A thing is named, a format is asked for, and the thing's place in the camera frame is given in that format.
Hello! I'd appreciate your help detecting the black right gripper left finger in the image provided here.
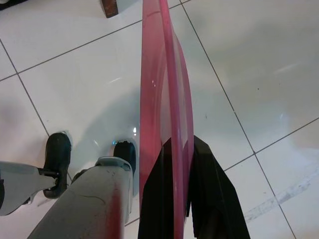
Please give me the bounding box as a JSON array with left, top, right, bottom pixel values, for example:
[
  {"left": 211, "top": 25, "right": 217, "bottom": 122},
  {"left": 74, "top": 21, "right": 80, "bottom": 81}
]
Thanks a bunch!
[{"left": 138, "top": 138, "right": 176, "bottom": 239}]

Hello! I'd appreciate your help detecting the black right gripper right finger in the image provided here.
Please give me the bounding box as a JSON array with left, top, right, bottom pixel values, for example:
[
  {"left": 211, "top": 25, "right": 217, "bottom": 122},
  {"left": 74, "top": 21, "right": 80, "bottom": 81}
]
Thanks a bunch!
[{"left": 185, "top": 135, "right": 251, "bottom": 239}]

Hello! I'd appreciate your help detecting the red round plate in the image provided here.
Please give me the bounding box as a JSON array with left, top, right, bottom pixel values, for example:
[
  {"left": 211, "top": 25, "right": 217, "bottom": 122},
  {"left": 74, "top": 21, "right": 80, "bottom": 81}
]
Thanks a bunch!
[{"left": 139, "top": 0, "right": 195, "bottom": 239}]

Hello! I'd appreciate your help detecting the black robot right foot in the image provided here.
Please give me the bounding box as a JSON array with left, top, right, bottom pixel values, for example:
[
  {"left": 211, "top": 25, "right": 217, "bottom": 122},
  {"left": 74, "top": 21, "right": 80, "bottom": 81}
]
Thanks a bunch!
[{"left": 109, "top": 138, "right": 138, "bottom": 200}]

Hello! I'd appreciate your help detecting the black robot foot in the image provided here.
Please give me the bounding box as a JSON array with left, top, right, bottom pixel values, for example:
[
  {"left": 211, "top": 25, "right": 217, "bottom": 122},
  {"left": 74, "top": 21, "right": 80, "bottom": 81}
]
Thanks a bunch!
[
  {"left": 109, "top": 138, "right": 138, "bottom": 200},
  {"left": 42, "top": 132, "right": 73, "bottom": 200}
]

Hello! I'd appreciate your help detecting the grey robot right leg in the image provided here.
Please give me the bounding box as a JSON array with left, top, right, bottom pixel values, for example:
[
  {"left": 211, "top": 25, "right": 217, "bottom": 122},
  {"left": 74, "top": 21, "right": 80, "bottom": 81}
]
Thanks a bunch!
[{"left": 27, "top": 156, "right": 138, "bottom": 239}]

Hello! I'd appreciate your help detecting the grey robot leg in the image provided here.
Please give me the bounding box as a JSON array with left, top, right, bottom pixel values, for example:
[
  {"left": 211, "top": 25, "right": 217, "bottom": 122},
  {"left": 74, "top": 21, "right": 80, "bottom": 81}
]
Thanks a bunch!
[
  {"left": 27, "top": 156, "right": 138, "bottom": 239},
  {"left": 0, "top": 161, "right": 62, "bottom": 217}
]

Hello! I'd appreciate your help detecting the black robot left foot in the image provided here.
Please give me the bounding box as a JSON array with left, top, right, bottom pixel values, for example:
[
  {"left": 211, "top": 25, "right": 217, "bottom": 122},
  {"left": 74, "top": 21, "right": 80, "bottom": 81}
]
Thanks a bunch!
[{"left": 42, "top": 132, "right": 73, "bottom": 200}]

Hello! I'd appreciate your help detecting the grey robot left leg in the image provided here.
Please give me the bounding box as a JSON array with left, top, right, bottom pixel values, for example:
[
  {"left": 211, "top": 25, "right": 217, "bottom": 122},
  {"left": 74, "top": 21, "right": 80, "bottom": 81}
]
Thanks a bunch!
[{"left": 0, "top": 161, "right": 62, "bottom": 217}]

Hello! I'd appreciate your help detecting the dark wooden table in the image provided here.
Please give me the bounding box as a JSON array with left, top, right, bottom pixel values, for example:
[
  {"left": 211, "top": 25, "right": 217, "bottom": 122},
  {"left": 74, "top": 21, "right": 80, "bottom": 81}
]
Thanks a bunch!
[{"left": 101, "top": 0, "right": 118, "bottom": 18}]

